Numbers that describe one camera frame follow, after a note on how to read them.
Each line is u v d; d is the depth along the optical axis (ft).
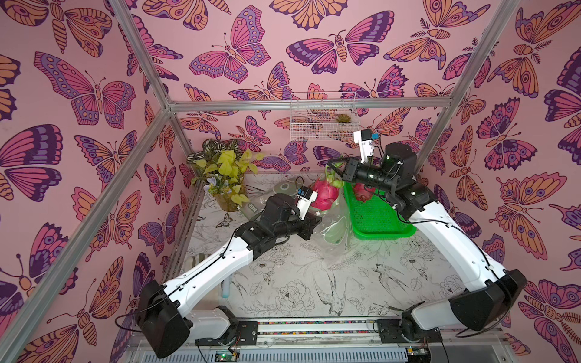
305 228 2.09
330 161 2.13
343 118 3.03
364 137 1.94
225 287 2.68
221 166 2.90
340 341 2.39
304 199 2.06
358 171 1.92
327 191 2.34
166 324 1.23
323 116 3.18
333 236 2.37
